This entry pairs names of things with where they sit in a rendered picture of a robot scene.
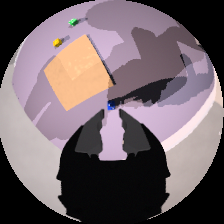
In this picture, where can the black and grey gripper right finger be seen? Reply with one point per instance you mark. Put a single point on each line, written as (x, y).
(138, 139)

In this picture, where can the peach square mat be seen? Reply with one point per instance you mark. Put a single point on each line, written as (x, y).
(77, 73)

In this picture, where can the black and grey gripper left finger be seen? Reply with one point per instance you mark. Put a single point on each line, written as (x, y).
(85, 141)

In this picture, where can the blue die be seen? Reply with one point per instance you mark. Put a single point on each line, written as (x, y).
(111, 105)

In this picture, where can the yellow die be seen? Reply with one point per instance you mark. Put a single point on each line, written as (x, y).
(57, 42)

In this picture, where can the green die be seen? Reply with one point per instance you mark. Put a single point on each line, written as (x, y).
(73, 22)

